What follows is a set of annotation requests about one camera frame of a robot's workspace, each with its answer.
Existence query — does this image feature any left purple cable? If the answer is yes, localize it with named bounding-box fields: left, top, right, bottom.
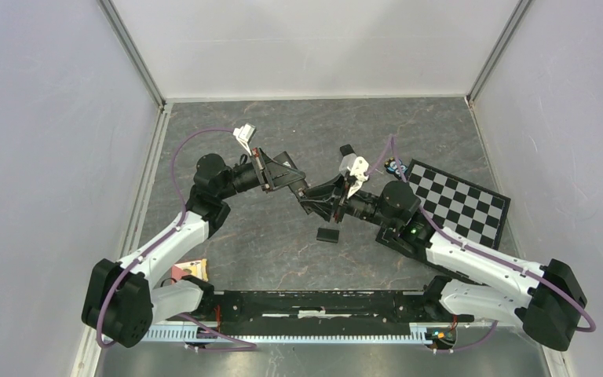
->
left=96, top=127, right=237, bottom=350

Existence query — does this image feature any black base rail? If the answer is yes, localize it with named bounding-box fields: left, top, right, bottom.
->
left=191, top=290, right=475, bottom=336

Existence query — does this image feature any black remote back up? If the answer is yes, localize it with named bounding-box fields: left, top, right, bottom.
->
left=339, top=145, right=355, bottom=157

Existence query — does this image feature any blue owl figure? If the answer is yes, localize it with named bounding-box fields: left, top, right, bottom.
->
left=384, top=157, right=407, bottom=180

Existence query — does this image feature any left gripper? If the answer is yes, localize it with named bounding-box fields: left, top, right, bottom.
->
left=217, top=146, right=305, bottom=200

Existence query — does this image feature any white cable duct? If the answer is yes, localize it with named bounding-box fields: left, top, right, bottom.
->
left=141, top=321, right=453, bottom=346

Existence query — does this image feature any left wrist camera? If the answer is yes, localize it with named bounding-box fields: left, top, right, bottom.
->
left=232, top=123, right=256, bottom=156

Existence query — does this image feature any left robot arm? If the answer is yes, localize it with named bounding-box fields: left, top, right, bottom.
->
left=81, top=148, right=306, bottom=348

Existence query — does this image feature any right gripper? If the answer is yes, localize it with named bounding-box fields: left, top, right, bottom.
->
left=300, top=172, right=398, bottom=231

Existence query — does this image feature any black white chessboard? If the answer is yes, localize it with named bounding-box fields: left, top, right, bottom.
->
left=375, top=159, right=511, bottom=284

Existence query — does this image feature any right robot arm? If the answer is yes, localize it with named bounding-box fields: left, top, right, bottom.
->
left=295, top=175, right=596, bottom=351

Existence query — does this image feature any black remote with buttons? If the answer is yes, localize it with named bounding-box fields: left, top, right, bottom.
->
left=288, top=178, right=312, bottom=214

